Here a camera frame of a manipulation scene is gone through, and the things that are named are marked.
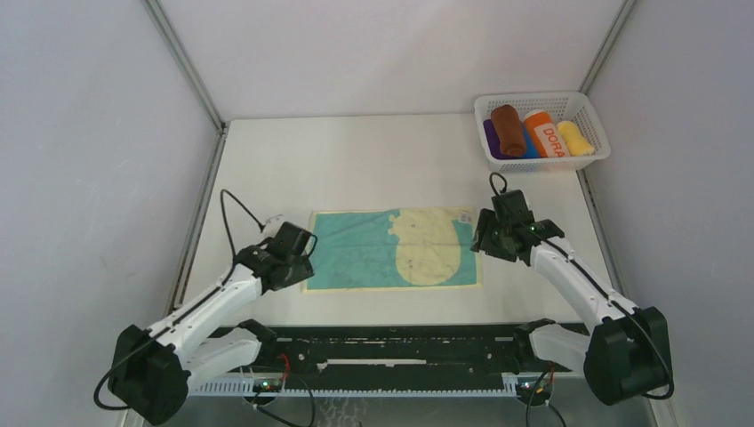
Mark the teal towel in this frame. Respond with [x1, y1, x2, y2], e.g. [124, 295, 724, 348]
[303, 206, 483, 293]

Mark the brown towel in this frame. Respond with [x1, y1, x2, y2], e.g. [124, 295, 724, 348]
[490, 104, 527, 157]

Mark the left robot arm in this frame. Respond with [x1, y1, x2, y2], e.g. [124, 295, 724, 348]
[92, 217, 317, 425]

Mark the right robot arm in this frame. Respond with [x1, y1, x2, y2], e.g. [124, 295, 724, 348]
[471, 190, 675, 406]

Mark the blue rolled towel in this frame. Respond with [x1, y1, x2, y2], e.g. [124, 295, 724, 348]
[521, 125, 540, 159]

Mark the purple rolled towel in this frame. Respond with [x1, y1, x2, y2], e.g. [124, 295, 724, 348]
[483, 119, 515, 160]

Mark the yellow rolled towel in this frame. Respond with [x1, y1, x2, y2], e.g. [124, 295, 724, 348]
[557, 121, 596, 157]

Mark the orange rolled towel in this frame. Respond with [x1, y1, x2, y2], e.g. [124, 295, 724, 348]
[524, 109, 571, 158]

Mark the left controller board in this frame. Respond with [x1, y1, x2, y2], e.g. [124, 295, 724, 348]
[253, 380, 283, 394]

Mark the controller board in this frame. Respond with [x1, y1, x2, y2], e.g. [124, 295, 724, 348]
[516, 381, 551, 396]
[253, 380, 283, 394]

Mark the white plastic basket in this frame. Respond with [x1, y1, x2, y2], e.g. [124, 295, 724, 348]
[474, 92, 611, 173]

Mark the right controller board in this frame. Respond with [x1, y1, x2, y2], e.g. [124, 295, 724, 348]
[516, 381, 551, 396]

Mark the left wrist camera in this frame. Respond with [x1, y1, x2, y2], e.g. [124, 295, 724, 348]
[261, 214, 285, 236]

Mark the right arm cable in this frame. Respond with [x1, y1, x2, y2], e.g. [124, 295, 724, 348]
[488, 171, 676, 427]

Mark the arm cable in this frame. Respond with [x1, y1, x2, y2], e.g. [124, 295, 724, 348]
[488, 171, 676, 427]
[92, 188, 319, 427]

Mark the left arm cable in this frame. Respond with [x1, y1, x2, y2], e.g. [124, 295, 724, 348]
[92, 188, 319, 427]

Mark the white slotted cable duct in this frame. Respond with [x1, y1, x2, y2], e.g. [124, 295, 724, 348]
[188, 376, 555, 397]

